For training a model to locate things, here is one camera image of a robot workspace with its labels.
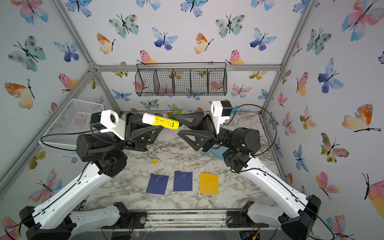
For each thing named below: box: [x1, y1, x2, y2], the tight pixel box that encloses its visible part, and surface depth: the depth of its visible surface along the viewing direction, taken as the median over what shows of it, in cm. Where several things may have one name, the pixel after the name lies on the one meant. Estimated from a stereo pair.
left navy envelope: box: [146, 173, 170, 195], surface depth 88 cm
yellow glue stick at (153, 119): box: [142, 112, 180, 130], surface depth 36 cm
